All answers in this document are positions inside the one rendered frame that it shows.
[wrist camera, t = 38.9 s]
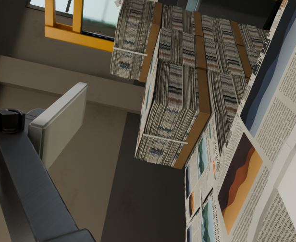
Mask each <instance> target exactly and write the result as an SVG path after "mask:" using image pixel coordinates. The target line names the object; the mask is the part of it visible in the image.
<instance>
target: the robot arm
mask: <svg viewBox="0 0 296 242"><path fill-rule="evenodd" d="M88 88H89V86H88V85H87V84H86V83H82V82H79V83H77V84H76V85H75V86H74V87H72V88H71V89H70V90H69V91H68V92H66V93H65V94H64V95H63V96H62V97H61V98H59V99H58V100H57V101H56V102H55V103H53V104H52V105H51V106H50V107H49V108H47V109H41V108H37V109H33V110H30V111H29V112H28V113H27V114H25V113H24V112H23V111H21V110H18V109H9V108H6V109H0V206H1V208H2V212H3V215H4V218H5V221H6V225H7V228H8V231H9V234H10V238H11V241H12V242H96V241H95V239H94V237H93V235H92V234H91V232H90V231H89V230H88V229H86V228H84V229H81V230H80V229H79V228H78V227H77V225H76V223H75V221H74V219H73V217H72V216H71V214H70V212H69V210H68V208H67V206H66V205H65V203H64V201H63V199H62V197H61V195H60V194H59V192H58V190H57V188H56V186H55V184H54V183H53V181H52V179H51V177H50V175H49V174H48V172H47V170H48V169H49V167H50V166H51V165H52V163H53V162H54V161H55V159H56V158H57V157H58V155H59V154H60V153H61V152H62V150H63V149H64V148H65V147H66V145H67V144H68V143H69V141H70V140H71V139H72V137H73V136H74V135H75V133H76V132H77V131H78V129H79V128H80V127H81V125H82V124H83V120H84V114H85V108H86V100H87V94H88ZM277 189H278V192H279V194H280V196H281V198H282V200H283V203H284V205H285V207H286V210H287V212H288V214H289V216H290V218H291V221H292V223H293V225H294V227H295V229H296V153H295V155H294V157H293V159H292V161H291V163H290V165H289V167H288V168H287V170H286V172H285V174H284V176H283V178H282V180H281V182H280V184H279V186H278V188H277Z"/></svg>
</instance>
